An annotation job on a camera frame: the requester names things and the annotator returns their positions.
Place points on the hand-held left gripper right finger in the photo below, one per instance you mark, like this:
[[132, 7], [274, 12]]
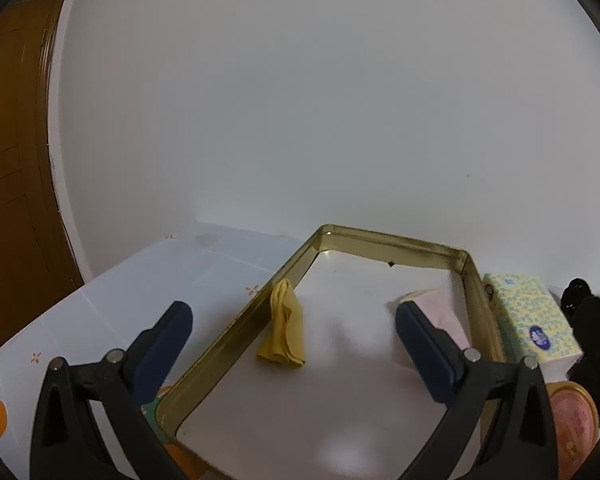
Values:
[[424, 345]]

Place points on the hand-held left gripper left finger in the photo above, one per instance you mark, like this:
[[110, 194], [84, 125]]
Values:
[[164, 346]]

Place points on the gold metal tin tray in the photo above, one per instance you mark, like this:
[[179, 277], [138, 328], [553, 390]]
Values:
[[330, 410]]

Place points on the pink folded cloth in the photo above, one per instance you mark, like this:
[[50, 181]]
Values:
[[445, 316]]

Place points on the floral tissue pack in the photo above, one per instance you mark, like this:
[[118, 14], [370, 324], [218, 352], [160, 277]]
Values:
[[525, 310]]

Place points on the yellow cloth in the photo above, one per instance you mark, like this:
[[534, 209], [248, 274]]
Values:
[[282, 330]]

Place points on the pink round lid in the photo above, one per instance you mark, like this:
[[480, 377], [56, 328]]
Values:
[[572, 420]]

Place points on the brown wooden door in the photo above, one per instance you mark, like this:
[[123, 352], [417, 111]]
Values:
[[10, 160]]

